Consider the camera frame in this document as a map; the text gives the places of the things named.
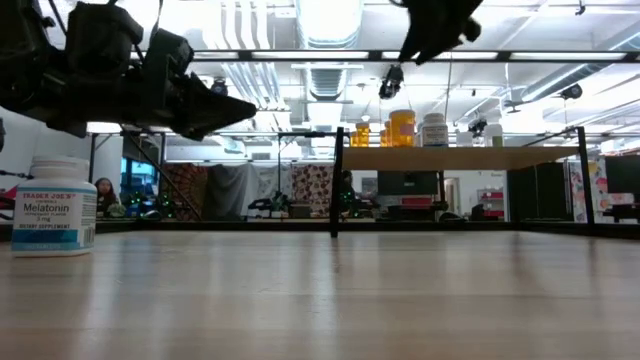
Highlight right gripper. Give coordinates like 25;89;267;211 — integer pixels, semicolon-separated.
398;0;485;65

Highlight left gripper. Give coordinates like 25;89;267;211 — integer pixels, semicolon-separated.
44;2;257;142

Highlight wooden shelf black metal legs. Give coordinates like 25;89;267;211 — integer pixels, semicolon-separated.
328;126;596;239

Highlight grey cloth cover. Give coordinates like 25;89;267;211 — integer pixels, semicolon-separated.
207;164;261;220

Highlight brown patterned cloth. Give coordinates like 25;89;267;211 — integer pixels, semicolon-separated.
162;163;209;221

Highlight blue lit screen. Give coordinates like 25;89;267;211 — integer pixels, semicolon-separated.
121;158;159;201

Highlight patterned curtain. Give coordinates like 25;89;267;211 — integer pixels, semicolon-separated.
292;164;335;220

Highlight person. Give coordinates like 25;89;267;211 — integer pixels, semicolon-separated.
339;169;374;220
92;177;126;220

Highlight black monitor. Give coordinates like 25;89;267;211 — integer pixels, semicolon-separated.
377;170;440;197
604;154;640;196

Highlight red storage bins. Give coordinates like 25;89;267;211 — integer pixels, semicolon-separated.
477;188;506;220

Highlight black partition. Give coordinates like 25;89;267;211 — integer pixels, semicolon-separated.
506;162;574;223

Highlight colourful banner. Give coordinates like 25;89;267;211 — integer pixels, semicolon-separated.
569;159;609;224

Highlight black overhead camera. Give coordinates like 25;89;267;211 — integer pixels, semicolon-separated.
378;64;405;100

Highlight black aluminium rig frame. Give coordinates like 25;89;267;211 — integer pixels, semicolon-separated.
0;47;640;240

